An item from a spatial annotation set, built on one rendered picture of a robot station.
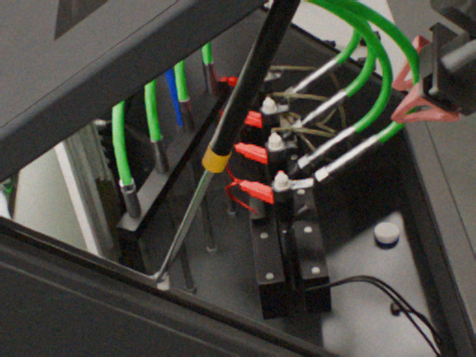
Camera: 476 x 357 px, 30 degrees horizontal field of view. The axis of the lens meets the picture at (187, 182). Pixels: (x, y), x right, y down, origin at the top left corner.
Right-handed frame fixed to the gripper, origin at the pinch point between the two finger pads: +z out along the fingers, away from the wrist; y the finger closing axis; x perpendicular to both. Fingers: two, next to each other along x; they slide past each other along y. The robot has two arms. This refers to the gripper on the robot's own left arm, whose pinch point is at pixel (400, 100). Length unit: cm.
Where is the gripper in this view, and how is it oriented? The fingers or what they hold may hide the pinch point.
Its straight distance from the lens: 114.2
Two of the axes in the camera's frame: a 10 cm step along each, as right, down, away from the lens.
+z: -5.4, 3.8, 7.5
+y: -1.4, 8.4, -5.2
